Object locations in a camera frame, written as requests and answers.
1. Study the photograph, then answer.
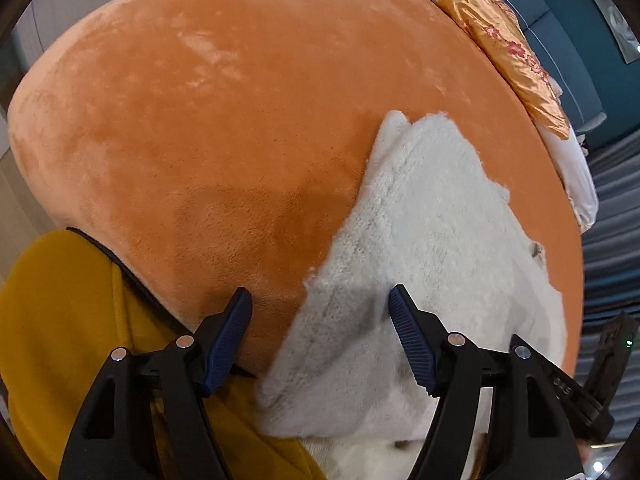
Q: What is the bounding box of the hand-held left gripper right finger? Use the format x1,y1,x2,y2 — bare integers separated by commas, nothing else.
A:
389,284,616,480

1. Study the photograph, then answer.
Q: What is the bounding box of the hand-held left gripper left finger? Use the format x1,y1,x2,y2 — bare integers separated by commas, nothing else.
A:
59,287,253,480

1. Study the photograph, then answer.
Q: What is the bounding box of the white sweater with black hearts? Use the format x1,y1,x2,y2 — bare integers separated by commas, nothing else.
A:
255,110,568,441

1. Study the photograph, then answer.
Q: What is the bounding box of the blue-grey curtain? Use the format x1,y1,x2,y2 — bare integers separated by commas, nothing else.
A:
575,130,640,396

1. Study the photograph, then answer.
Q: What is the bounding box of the person's yellow jacket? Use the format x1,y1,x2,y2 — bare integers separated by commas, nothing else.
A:
0,229,326,480

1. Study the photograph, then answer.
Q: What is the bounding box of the orange plush blanket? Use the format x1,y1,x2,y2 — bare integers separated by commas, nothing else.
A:
9,0,585,381

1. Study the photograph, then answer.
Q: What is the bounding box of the golden floral satin pillow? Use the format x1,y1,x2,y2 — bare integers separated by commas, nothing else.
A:
437,0,572,140

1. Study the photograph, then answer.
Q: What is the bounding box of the blue padded headboard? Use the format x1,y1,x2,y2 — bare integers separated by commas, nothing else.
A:
475,0,608,153

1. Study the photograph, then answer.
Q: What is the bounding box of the silver wall decoration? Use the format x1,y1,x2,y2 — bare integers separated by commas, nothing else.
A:
605,0,640,65

